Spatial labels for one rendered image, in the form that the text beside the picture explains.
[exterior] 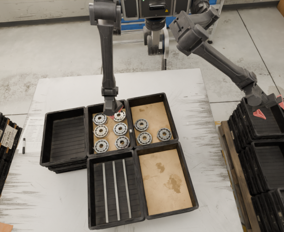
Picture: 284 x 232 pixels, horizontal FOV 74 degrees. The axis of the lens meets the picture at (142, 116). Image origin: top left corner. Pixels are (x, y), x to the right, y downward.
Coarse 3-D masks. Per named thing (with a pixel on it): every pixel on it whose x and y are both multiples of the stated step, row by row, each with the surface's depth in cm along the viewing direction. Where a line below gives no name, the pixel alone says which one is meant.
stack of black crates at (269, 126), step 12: (240, 108) 181; (264, 108) 179; (276, 108) 170; (228, 120) 209; (240, 120) 181; (252, 120) 173; (264, 120) 173; (276, 120) 171; (240, 132) 181; (252, 132) 162; (264, 132) 167; (276, 132) 166; (240, 144) 185
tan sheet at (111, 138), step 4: (108, 116) 144; (108, 120) 143; (112, 120) 143; (108, 124) 141; (112, 124) 141; (108, 128) 139; (100, 132) 138; (112, 132) 137; (128, 132) 137; (108, 136) 136; (112, 136) 136; (116, 136) 135; (128, 136) 135; (96, 140) 135; (108, 140) 134; (112, 140) 134; (112, 144) 133; (112, 148) 131; (116, 148) 131; (96, 152) 130
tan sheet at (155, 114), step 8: (152, 104) 148; (160, 104) 147; (136, 112) 145; (144, 112) 144; (152, 112) 144; (160, 112) 144; (136, 120) 141; (152, 120) 141; (160, 120) 140; (152, 128) 137; (168, 128) 136; (136, 136) 135; (152, 136) 134
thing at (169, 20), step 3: (210, 0) 247; (213, 0) 247; (216, 0) 248; (210, 3) 250; (213, 3) 250; (189, 12) 259; (168, 18) 266; (171, 18) 266; (174, 18) 267; (168, 21) 270; (171, 21) 270; (168, 24) 274
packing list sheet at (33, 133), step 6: (30, 120) 162; (36, 120) 162; (42, 120) 162; (30, 126) 159; (36, 126) 159; (42, 126) 159; (24, 132) 157; (30, 132) 156; (36, 132) 156; (42, 132) 156; (30, 138) 153; (36, 138) 153; (30, 144) 151; (36, 144) 150; (30, 150) 148; (36, 150) 148
